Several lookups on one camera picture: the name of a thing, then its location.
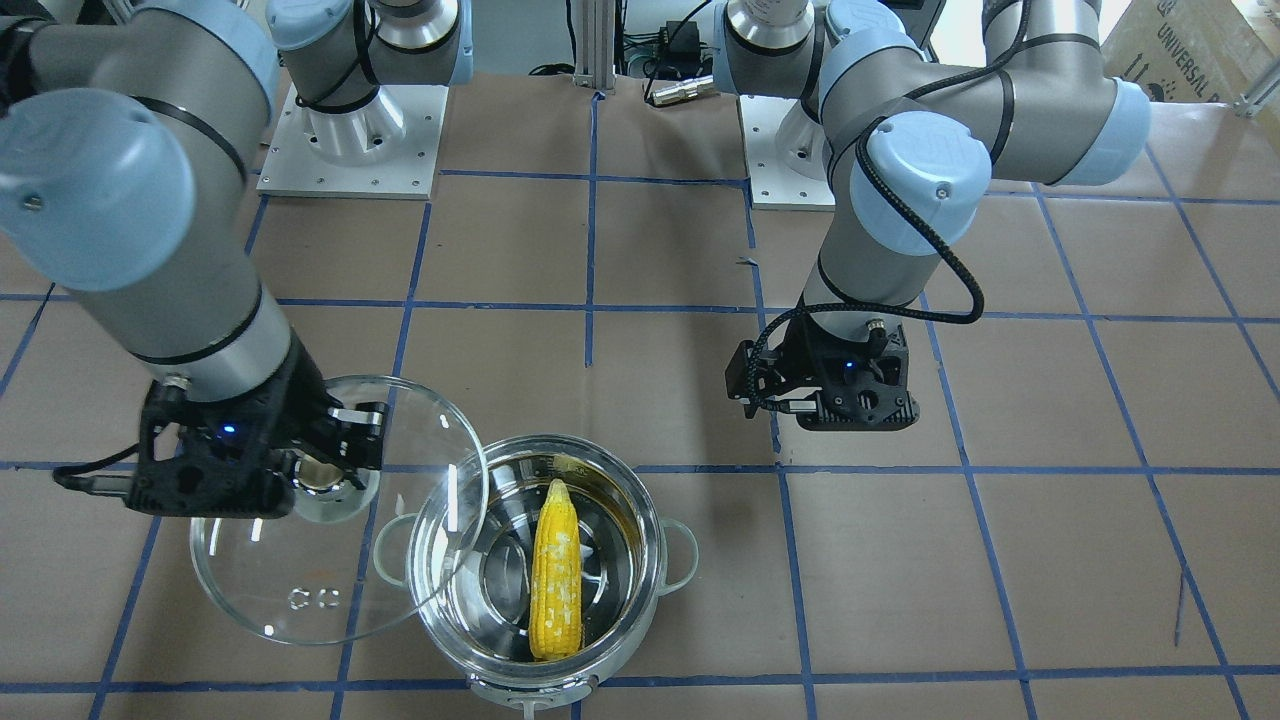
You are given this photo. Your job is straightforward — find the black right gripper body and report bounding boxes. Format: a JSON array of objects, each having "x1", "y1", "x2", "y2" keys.
[{"x1": 125, "y1": 340, "x2": 346, "y2": 519}]

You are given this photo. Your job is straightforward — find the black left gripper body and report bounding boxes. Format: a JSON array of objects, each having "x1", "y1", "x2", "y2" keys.
[{"x1": 773, "y1": 307, "x2": 920, "y2": 430}]

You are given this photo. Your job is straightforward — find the glass pot lid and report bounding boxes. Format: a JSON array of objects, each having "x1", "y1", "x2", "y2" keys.
[{"x1": 189, "y1": 375, "x2": 489, "y2": 646}]

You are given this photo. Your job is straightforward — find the yellow plastic corn cob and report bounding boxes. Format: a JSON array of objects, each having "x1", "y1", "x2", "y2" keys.
[{"x1": 527, "y1": 478, "x2": 582, "y2": 661}]

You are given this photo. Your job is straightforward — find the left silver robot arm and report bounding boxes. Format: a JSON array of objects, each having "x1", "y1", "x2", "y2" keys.
[{"x1": 713, "y1": 1, "x2": 1152, "y2": 430}]

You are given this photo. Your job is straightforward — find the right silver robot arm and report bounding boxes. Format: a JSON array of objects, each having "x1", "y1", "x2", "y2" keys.
[{"x1": 3, "y1": 1, "x2": 474, "y2": 523}]

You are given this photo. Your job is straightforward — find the pale green cooking pot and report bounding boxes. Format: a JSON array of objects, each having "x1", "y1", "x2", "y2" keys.
[{"x1": 381, "y1": 434, "x2": 700, "y2": 719}]

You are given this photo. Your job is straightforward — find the cardboard box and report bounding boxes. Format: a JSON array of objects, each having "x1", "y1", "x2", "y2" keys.
[{"x1": 1102, "y1": 1, "x2": 1279, "y2": 102}]

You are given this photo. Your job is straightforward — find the aluminium frame post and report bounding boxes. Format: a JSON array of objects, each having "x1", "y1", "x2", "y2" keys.
[{"x1": 566, "y1": 1, "x2": 623, "y2": 96}]

